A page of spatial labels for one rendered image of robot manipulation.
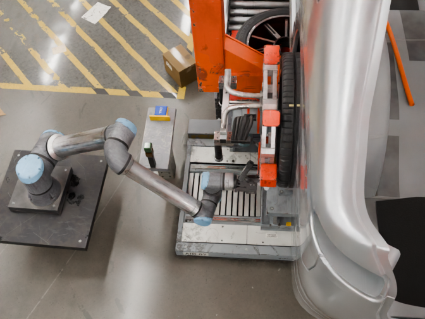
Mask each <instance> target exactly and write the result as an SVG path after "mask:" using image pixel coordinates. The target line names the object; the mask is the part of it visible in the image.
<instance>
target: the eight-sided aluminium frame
mask: <svg viewBox="0 0 425 319"><path fill-rule="evenodd" d="M262 72H263V81H262V82H264V84H263V99H262V112H263V110H264V109H267V110H277V106H278V99H277V76H278V65H265V64H264V63H263V68H262ZM268 77H271V85H273V98H272V99H268ZM275 136H276V127H271V132H268V134H266V127H263V126H262V134H260V137H261V152H260V158H259V169H260V167H261V163H274V158H275V151H276V144H275ZM266 137H268V144H266ZM259 171H261V169H260V170H259Z"/></svg>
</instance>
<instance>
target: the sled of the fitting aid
mask: <svg viewBox="0 0 425 319"><path fill-rule="evenodd" d="M266 204H267V190H264V187H262V191H261V230H272V231H287V232H291V217H281V216H266Z"/></svg>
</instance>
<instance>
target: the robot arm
mask: <svg viewBox="0 0 425 319"><path fill-rule="evenodd" d="M136 133H137V128H136V126H135V125H134V124H133V123H132V122H131V121H129V120H127V119H125V118H118V119H117V120H116V122H115V124H113V125H108V126H107V127H101V128H96V129H93V130H88V131H84V132H79V133H75V134H70V135H63V134H62V133H61V132H57V130H46V131H44V132H43V134H42V135H41V136H40V138H39V140H38V141H37V143H36V145H35V146H34V148H33V149H32V152H31V153H30V154H29V155H26V156H24V157H22V158H21V159H20V160H19V161H18V164H17V165H16V174H17V175H18V178H19V179H20V181H21V182H22V184H23V185H24V186H25V188H26V189H27V195H28V198H29V200H30V202H31V203H32V204H34V205H36V206H47V205H50V204H52V203H53V202H55V201H56V200H57V199H58V197H59V196H60V194H61V184H60V183H59V181H58V180H57V179H56V178H54V177H52V176H51V173H52V171H53V170H54V167H55V166H56V164H57V162H58V161H62V160H65V159H66V158H67V157H68V156H70V155H74V154H81V153H87V152H91V151H98V150H101V149H103V150H104V156H105V159H106V162H107V164H108V165H109V167H110V169H112V171H114V172H115V173H116V174H118V175H126V176H127V177H129V178H130V179H132V180H134V181H135V182H137V183H138V184H140V185H142V186H143V187H145V188H146V189H149V190H150V191H152V192H153V193H155V194H157V195H158V196H160V197H161V198H163V199H165V200H167V201H168V202H169V203H171V204H173V205H175V206H176V207H178V208H180V209H181V210H183V211H184V212H186V213H188V214H189V215H190V216H192V217H193V218H194V223H196V224H197V225H200V226H203V227H206V226H209V225H210V224H211V222H212V220H213V216H214V214H215V211H216V208H217V206H218V203H219V202H220V200H221V198H222V192H221V190H226V191H232V190H233V188H234V189H235V192H237V191H238V192H246V194H256V193H257V183H258V185H260V183H259V181H260V178H259V175H247V174H248V172H249V170H250V169H251V168H252V167H253V166H254V162H253V161H251V160H249V161H248V162H247V164H246V166H245V168H244V169H243V170H242V172H241V173H240V174H239V176H238V178H237V175H234V173H223V172H203V173H202V178H201V189H203V190H204V194H203V197H202V199H201V201H198V200H197V199H195V198H194V197H192V196H190V195H189V194H187V193H186V192H184V191H182V190H181V189H179V188H177V187H176V186H175V185H173V184H171V183H170V182H168V181H167V180H165V179H163V178H162V177H160V176H159V175H157V174H155V173H154V172H152V171H150V170H149V169H148V168H146V167H144V166H143V165H141V164H140V163H138V162H136V161H135V160H133V156H132V155H131V154H130V153H129V152H128V150H129V148H130V146H131V144H132V141H133V139H134V137H135V136H136Z"/></svg>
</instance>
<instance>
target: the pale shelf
mask: <svg viewBox="0 0 425 319"><path fill-rule="evenodd" d="M154 112H155V108H151V107H148V112H147V119H146V123H145V130H144V138H143V142H142V149H141V153H140V160H139V163H140V164H141V165H143V166H144V167H146V168H148V169H149V170H150V171H160V172H168V171H169V162H170V157H171V148H172V142H173V133H174V128H175V119H176V108H168V116H169V117H170V121H158V120H150V118H149V115H154ZM145 142H151V143H152V148H153V150H154V158H155V161H156V168H150V164H149V160H148V158H147V157H146V155H145V151H144V143H145Z"/></svg>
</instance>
